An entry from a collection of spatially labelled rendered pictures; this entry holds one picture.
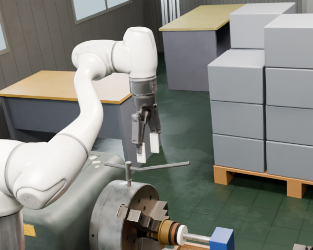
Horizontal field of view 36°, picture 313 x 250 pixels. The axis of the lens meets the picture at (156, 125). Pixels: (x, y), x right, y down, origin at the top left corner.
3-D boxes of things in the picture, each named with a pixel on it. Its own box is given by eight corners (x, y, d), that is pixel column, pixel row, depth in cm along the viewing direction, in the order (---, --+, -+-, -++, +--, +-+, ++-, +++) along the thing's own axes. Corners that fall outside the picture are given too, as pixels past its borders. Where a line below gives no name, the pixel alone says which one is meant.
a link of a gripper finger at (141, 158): (144, 143, 156) (143, 143, 156) (146, 162, 158) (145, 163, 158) (136, 142, 158) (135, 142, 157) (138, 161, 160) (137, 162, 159)
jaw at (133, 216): (130, 230, 167) (116, 218, 157) (134, 217, 169) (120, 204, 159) (158, 235, 162) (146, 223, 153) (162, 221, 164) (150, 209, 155)
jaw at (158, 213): (137, 216, 171) (151, 195, 181) (140, 226, 174) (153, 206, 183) (166, 220, 167) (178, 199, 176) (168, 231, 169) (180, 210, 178)
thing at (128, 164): (125, 193, 167) (123, 162, 164) (128, 191, 169) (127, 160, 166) (130, 194, 166) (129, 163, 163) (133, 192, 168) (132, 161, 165)
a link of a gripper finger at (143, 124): (149, 111, 157) (147, 110, 155) (144, 145, 155) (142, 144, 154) (139, 110, 158) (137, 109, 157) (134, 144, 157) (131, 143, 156)
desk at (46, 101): (54, 132, 543) (41, 70, 514) (164, 144, 483) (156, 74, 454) (13, 161, 486) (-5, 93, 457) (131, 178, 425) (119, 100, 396)
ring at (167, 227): (149, 227, 161) (174, 231, 157) (160, 212, 169) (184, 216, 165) (152, 249, 165) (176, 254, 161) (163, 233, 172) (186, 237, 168)
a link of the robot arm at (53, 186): (80, 130, 112) (33, 127, 117) (39, 183, 99) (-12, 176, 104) (95, 172, 119) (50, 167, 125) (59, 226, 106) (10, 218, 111)
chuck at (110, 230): (101, 285, 163) (94, 201, 155) (142, 243, 190) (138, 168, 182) (124, 291, 159) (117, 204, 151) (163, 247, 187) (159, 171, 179)
